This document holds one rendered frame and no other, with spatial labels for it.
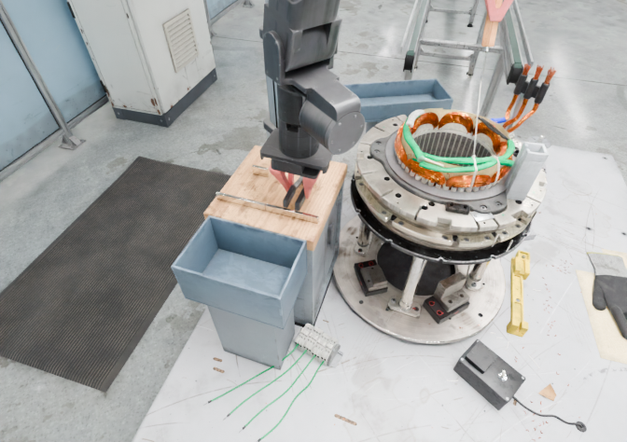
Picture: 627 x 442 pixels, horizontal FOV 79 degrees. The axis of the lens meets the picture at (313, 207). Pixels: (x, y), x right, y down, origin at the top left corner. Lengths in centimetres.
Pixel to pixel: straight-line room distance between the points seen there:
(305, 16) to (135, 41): 232
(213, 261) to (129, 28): 216
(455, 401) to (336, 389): 21
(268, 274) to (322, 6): 40
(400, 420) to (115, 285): 153
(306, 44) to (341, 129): 10
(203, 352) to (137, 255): 131
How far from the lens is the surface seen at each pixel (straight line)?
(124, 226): 225
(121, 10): 268
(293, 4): 42
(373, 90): 100
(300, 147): 53
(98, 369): 181
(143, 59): 274
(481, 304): 89
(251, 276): 64
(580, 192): 131
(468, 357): 78
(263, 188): 66
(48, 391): 188
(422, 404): 78
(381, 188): 62
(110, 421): 172
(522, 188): 66
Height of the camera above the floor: 150
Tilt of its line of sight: 45 degrees down
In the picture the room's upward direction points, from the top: straight up
